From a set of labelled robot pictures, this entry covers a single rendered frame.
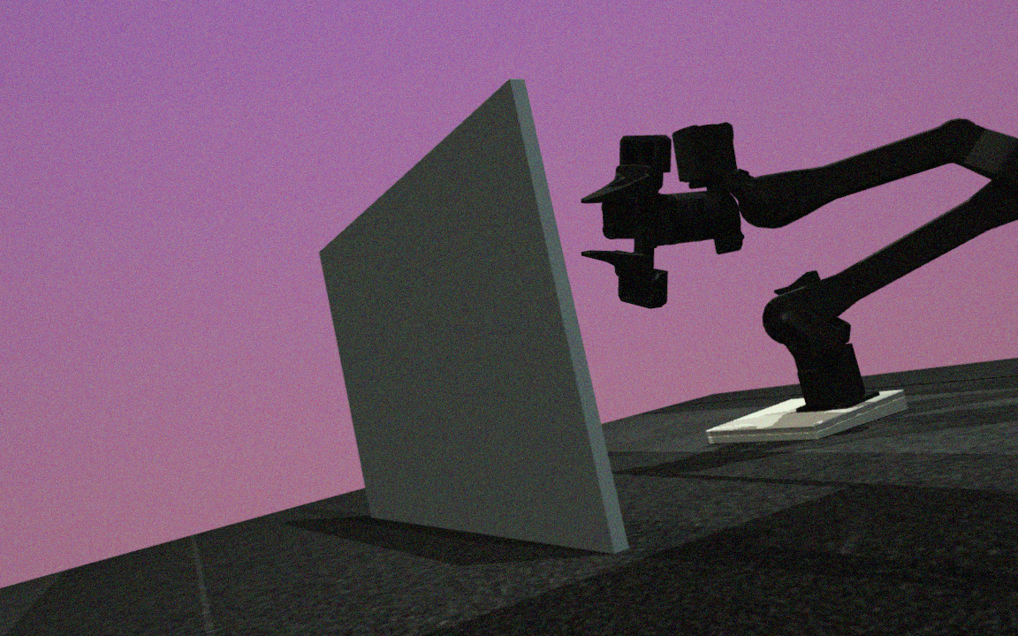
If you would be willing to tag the dark grey flat panel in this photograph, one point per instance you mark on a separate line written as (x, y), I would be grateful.
(466, 375)

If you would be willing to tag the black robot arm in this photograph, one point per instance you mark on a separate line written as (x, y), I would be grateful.
(804, 315)

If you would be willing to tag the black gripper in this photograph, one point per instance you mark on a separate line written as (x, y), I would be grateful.
(659, 220)

